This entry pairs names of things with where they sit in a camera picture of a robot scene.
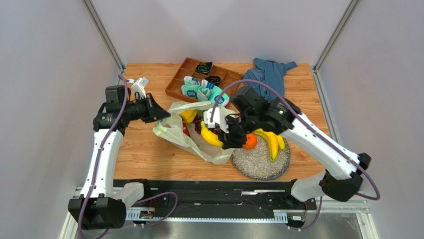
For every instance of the teal sock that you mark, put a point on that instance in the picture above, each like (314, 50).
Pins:
(209, 92)
(190, 87)

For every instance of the speckled round plate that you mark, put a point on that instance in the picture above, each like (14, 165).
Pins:
(256, 163)

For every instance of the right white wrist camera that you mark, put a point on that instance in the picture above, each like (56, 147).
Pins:
(213, 118)

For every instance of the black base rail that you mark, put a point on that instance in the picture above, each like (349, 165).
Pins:
(222, 199)

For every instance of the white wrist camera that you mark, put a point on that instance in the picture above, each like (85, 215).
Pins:
(138, 87)
(213, 118)

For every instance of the black rolled sock middle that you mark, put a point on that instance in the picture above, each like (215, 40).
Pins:
(215, 80)

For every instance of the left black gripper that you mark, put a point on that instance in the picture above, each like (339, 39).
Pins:
(154, 112)

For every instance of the yellow fake pepper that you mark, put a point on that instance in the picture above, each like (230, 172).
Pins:
(188, 116)

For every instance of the blue cloth shirt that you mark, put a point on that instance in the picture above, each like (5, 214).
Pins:
(270, 73)

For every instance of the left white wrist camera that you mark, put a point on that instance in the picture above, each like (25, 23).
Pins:
(138, 87)

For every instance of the teal sock left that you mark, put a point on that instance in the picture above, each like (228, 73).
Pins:
(190, 87)

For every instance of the dark rolled sock back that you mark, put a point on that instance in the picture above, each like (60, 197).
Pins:
(204, 68)

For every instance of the teal sock right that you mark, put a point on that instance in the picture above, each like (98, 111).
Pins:
(209, 92)

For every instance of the dark purple grape bunch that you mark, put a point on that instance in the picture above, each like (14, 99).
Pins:
(197, 121)

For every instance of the orange fake tangerine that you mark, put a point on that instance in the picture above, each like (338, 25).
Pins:
(251, 141)

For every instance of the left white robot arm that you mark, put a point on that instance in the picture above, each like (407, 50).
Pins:
(98, 207)

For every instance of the single yellow banana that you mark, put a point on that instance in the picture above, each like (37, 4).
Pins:
(210, 137)

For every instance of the brown compartment tray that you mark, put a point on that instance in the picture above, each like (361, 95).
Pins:
(187, 68)

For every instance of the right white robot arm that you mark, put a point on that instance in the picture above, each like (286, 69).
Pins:
(343, 170)

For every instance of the translucent yellow plastic bag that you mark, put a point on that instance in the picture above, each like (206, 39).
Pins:
(171, 129)

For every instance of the yellow banana bunch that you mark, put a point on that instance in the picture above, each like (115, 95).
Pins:
(275, 142)

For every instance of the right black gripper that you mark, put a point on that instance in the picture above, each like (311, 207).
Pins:
(234, 131)

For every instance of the red fake apple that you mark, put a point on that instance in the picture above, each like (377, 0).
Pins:
(185, 130)

